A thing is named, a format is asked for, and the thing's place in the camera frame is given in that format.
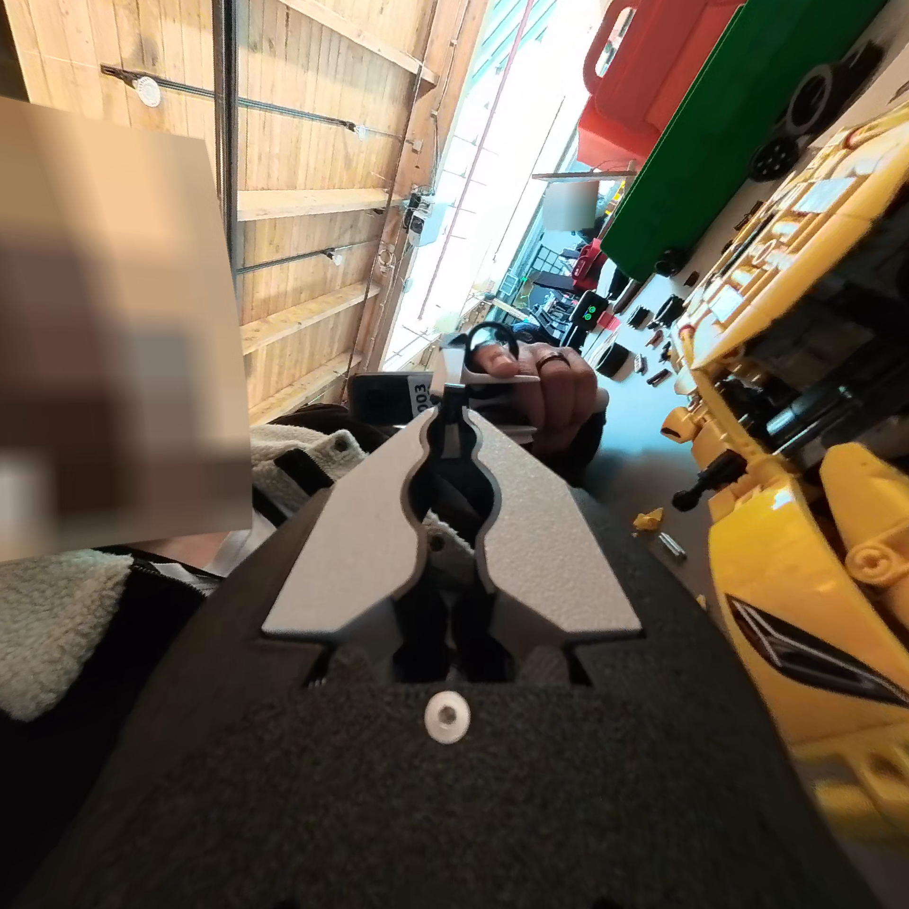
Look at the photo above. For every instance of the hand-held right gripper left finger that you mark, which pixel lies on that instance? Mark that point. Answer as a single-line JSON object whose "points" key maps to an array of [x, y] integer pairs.
{"points": [[348, 561]]}

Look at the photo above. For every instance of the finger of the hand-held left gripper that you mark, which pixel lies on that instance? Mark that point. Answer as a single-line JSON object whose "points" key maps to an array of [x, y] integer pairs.
{"points": [[490, 381], [508, 425]]}

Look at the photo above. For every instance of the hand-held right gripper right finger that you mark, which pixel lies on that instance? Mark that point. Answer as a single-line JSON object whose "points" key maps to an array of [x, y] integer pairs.
{"points": [[554, 561]]}

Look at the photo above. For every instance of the yellow brick toy car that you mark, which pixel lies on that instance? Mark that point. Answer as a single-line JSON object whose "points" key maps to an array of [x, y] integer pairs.
{"points": [[817, 568]]}

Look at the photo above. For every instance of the person's left forearm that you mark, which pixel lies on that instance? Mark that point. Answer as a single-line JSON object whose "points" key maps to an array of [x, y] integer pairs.
{"points": [[575, 454]]}

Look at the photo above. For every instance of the person's left hand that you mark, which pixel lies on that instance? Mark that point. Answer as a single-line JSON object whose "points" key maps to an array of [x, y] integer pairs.
{"points": [[568, 398]]}

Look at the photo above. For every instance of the thin grey axle piece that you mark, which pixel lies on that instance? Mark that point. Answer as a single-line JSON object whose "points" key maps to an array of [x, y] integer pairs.
{"points": [[671, 547]]}

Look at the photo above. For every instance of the cream hoodie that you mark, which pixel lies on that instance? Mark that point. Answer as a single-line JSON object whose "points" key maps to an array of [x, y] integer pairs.
{"points": [[227, 550]]}

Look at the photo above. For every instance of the black device green display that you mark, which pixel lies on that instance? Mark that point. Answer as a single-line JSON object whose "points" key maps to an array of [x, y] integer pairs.
{"points": [[591, 312]]}

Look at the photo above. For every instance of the scattered small brick pieces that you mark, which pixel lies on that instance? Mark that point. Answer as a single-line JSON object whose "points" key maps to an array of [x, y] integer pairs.
{"points": [[664, 312]]}

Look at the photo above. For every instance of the single black toy wheel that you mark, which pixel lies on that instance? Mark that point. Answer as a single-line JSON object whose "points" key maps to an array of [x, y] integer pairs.
{"points": [[671, 263]]}

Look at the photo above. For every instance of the green plastic bin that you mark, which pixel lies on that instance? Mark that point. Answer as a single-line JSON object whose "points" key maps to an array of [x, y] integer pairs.
{"points": [[710, 142]]}

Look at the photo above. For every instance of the white round ceiling fixture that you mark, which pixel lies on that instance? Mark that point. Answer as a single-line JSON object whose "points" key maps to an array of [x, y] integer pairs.
{"points": [[147, 91]]}

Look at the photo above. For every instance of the stack of black toy wheels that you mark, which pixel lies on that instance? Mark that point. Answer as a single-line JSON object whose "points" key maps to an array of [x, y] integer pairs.
{"points": [[809, 106]]}

